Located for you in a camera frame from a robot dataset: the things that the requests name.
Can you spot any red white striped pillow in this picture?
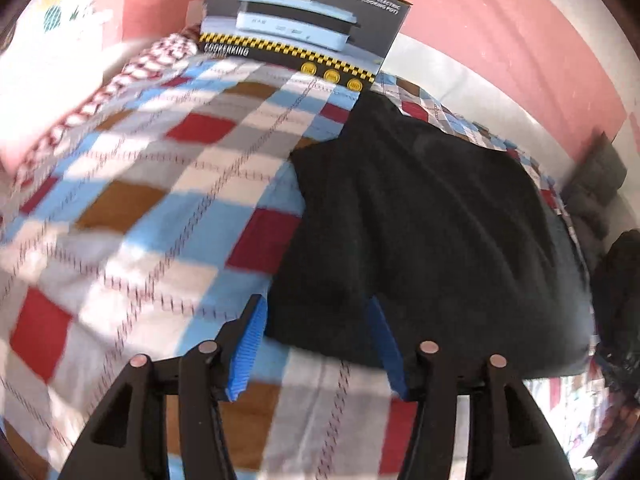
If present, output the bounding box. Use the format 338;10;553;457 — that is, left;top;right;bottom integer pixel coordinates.
14;32;199;182

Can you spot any electric cooker cardboard box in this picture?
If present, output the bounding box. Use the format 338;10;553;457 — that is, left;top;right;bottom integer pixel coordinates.
199;0;414;93

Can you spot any grey puffer jacket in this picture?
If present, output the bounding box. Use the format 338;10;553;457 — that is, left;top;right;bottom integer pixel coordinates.
560;135;629;242

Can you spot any black puffer jacket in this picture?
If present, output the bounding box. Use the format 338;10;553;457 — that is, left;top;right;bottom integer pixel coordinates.
592;230;640;387

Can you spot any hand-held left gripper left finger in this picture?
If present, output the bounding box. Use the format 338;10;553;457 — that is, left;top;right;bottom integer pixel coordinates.
57;294;269;480

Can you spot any pineapple print cloth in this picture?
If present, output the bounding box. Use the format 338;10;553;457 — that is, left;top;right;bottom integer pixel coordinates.
10;0;117;52

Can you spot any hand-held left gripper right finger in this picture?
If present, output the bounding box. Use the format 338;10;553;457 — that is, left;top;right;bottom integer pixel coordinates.
369;297;576;480

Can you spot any black long jacket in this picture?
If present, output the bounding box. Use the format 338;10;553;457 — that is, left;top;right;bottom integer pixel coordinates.
264;91;599;379

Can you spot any checkered bed sheet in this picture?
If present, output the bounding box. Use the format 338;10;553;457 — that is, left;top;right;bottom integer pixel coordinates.
0;52;606;480

